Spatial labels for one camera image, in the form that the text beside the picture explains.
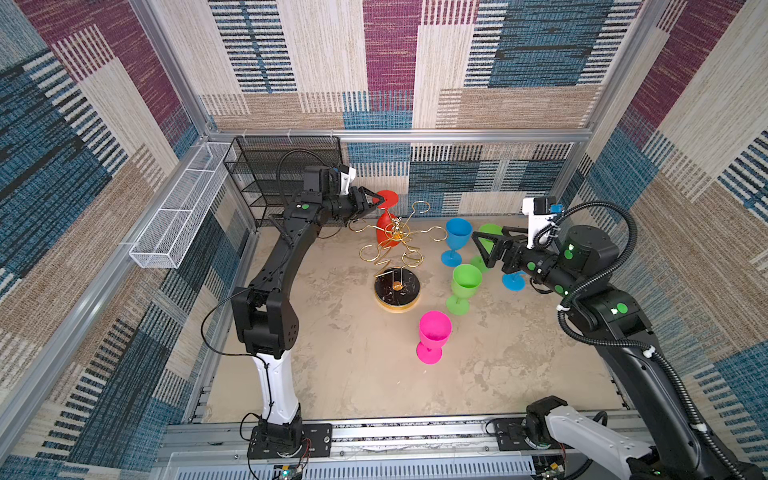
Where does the blue front wine glass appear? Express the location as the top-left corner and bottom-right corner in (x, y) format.
(502, 272), (526, 292)

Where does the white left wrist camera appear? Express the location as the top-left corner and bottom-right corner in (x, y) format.
(331, 165), (357, 195)

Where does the green front wine glass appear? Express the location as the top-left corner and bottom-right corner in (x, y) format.
(470, 223), (502, 274)

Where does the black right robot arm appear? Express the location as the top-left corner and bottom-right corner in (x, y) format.
(472, 222), (763, 479)

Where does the black left corrugated cable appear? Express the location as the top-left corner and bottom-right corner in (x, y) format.
(275, 148), (328, 208)

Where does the gold wine glass rack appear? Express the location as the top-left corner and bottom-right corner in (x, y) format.
(348, 200), (447, 313)

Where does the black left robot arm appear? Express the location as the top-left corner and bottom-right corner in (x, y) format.
(231, 166), (383, 459)

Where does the black mesh shelf rack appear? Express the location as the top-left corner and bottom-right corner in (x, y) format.
(224, 136), (343, 226)

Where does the white wire basket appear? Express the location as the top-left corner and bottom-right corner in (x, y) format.
(129, 142), (229, 269)

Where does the blue wine glass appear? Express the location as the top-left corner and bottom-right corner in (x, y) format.
(441, 218), (473, 268)
(502, 272), (526, 292)

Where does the green wine glass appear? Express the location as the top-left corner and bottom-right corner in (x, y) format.
(470, 223), (502, 274)
(446, 264), (483, 316)

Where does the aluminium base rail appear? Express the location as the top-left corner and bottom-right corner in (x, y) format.
(161, 413), (655, 480)

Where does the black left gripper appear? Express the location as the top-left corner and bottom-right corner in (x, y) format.
(321, 188), (383, 225)

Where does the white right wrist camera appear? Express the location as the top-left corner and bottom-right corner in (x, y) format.
(521, 196), (564, 249)

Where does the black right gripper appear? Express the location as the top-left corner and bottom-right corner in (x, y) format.
(471, 225), (580, 299)

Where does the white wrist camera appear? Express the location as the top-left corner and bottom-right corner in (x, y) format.
(521, 196), (564, 249)
(331, 165), (357, 195)

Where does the magenta wine glass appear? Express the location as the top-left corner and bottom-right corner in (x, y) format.
(416, 311), (452, 365)

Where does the black corrugated cable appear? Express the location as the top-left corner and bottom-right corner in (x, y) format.
(530, 200), (745, 480)
(275, 148), (328, 208)

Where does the black right corrugated cable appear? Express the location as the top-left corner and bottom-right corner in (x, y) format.
(530, 200), (745, 480)

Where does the red wine glass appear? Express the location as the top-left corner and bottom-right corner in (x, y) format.
(376, 190), (399, 248)

